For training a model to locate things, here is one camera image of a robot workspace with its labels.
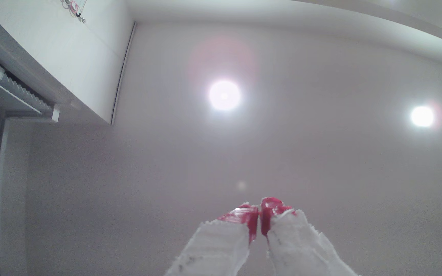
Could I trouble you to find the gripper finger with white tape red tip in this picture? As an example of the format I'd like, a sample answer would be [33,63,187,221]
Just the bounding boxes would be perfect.
[261,197,360,276]
[165,202,259,276]

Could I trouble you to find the pink and white hanging wires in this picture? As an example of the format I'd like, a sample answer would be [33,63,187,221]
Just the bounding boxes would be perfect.
[61,0,87,24]

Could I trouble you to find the folded pleated blind with headrail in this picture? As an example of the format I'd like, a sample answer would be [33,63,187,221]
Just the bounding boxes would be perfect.
[0,57,60,123]

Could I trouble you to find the round ceiling light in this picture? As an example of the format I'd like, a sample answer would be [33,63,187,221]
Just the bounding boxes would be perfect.
[410,105,436,128]
[207,78,242,112]

